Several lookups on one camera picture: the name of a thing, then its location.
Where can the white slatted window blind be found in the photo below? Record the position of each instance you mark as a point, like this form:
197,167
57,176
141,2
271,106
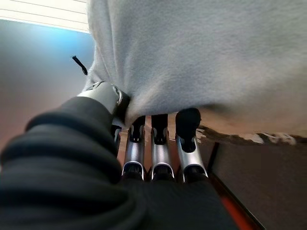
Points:
43,12

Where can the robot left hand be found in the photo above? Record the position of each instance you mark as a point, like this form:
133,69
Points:
60,179

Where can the white fringed cushion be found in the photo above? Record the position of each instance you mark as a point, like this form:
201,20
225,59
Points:
204,60

